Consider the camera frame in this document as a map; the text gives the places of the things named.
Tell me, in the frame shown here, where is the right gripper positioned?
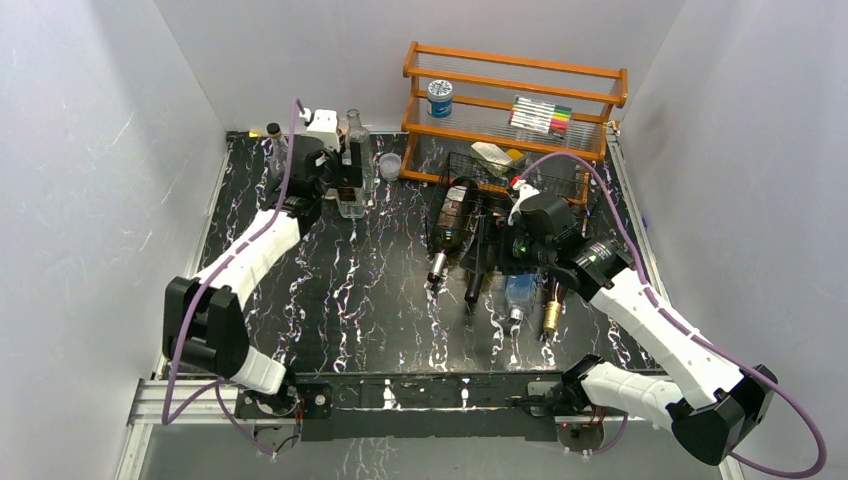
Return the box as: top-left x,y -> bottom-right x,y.
459,215 -> 555,276

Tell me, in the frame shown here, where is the small clear bottle dark cap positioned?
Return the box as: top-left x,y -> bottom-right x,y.
266,122 -> 288,178

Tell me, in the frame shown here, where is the tall clear glass bottle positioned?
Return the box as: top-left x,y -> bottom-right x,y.
346,109 -> 376,206

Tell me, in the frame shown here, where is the square clear whisky bottle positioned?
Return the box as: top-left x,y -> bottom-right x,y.
336,187 -> 366,219

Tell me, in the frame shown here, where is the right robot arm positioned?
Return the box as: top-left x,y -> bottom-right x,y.
462,193 -> 776,465

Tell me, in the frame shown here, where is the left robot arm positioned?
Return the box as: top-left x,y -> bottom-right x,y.
162,136 -> 361,416

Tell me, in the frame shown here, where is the blue glass bottle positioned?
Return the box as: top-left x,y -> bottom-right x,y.
504,272 -> 539,325

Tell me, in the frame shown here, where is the dark green wine bottle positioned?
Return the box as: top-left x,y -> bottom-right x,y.
464,268 -> 492,305

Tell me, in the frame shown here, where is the green wine bottle silver capsule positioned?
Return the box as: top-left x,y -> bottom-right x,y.
427,176 -> 479,286

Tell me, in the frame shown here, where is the small clear plastic cup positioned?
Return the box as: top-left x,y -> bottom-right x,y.
377,152 -> 403,182

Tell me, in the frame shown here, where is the cream cardboard box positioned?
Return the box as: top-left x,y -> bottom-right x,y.
470,142 -> 514,176

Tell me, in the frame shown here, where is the orange wooden shelf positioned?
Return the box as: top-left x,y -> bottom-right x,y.
401,42 -> 629,182

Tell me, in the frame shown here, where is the pack of coloured markers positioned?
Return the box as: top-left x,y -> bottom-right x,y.
508,96 -> 572,138

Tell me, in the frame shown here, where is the blue lidded jar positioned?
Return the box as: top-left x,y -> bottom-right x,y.
426,79 -> 453,118

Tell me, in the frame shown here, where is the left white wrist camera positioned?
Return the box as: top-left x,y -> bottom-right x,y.
299,108 -> 342,152

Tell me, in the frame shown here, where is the black wire wine rack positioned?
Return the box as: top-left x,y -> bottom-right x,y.
423,152 -> 594,280

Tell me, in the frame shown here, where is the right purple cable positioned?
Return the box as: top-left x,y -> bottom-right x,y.
519,152 -> 829,480

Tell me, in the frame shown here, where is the purple cable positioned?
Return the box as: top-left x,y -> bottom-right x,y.
160,97 -> 306,458
519,152 -> 829,480

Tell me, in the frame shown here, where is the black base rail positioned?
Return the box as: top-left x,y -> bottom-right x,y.
132,370 -> 684,444

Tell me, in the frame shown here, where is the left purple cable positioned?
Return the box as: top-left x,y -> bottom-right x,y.
160,97 -> 306,458

